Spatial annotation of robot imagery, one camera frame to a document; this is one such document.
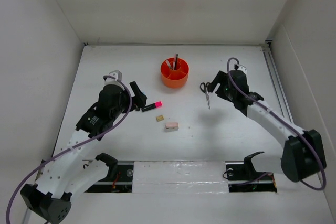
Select black handled scissors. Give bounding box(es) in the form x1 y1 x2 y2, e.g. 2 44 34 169
199 82 211 109

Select red clear pen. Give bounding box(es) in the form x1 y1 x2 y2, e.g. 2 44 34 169
172 54 178 70

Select green clear pen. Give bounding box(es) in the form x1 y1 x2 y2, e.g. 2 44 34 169
165 60 175 70

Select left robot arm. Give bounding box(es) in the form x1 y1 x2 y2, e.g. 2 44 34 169
20 76 147 223

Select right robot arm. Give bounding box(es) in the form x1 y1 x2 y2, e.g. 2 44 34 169
204 70 327 182

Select pink capped black highlighter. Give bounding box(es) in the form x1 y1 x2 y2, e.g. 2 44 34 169
141 101 162 112

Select small tan eraser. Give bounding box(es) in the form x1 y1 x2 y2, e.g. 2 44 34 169
156 115 164 122

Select orange round divided container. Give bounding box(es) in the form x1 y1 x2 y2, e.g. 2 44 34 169
160 58 190 89

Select pink white eraser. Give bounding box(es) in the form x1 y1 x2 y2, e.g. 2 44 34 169
164 122 179 132

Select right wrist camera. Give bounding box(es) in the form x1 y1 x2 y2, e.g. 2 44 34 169
234 64 247 75

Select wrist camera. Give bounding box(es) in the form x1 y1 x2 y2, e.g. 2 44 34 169
103 70 123 89
234 64 247 75

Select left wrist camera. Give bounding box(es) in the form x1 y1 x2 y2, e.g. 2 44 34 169
103 70 123 89

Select aluminium rail right side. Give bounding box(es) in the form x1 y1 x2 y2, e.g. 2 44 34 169
260 40 293 122

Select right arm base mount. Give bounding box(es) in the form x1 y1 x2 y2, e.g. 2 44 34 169
222 152 277 193

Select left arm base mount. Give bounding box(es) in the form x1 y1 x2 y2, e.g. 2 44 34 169
86 153 134 193

